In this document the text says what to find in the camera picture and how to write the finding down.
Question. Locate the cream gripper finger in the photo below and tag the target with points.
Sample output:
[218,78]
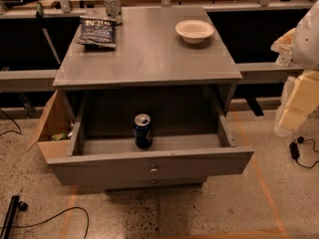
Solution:
[288,121]

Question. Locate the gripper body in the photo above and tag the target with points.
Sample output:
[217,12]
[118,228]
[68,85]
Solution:
[307,40]

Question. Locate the blue chip bag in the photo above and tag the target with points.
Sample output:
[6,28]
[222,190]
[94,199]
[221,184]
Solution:
[97,31]

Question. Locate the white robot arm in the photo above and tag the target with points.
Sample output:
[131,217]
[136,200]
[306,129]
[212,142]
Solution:
[305,45]

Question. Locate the open grey drawer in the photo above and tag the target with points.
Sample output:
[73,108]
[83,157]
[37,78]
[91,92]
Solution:
[191,142]

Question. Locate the grey wooden cabinet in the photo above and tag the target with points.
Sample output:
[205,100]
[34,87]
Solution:
[150,60]

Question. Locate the blue soda can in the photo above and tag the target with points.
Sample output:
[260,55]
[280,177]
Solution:
[143,130]

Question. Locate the silver can on cabinet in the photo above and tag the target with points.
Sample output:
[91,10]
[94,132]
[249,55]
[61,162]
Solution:
[114,10]

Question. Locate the green item in box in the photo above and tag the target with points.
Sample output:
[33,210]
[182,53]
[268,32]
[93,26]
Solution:
[59,136]

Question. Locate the cardboard box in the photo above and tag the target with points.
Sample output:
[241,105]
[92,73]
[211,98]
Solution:
[55,119]

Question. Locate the black bar on floor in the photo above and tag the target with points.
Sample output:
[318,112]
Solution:
[15,204]

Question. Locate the black power adapter with cable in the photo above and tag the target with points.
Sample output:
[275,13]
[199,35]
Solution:
[294,150]

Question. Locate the grey metal rail frame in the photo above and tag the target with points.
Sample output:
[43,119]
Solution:
[247,32]

